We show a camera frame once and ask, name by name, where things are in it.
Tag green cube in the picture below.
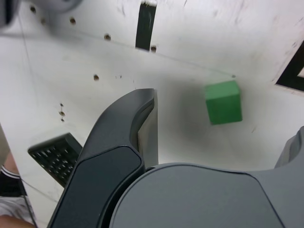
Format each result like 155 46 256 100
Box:
204 80 243 126

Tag person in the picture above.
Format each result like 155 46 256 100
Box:
0 153 36 228

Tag black keyboard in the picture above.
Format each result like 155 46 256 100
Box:
28 132 83 188

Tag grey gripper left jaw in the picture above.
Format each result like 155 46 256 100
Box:
47 88 159 228

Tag black tape strip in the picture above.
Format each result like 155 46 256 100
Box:
134 1 158 52

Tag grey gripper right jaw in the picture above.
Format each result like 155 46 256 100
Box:
108 125 304 228

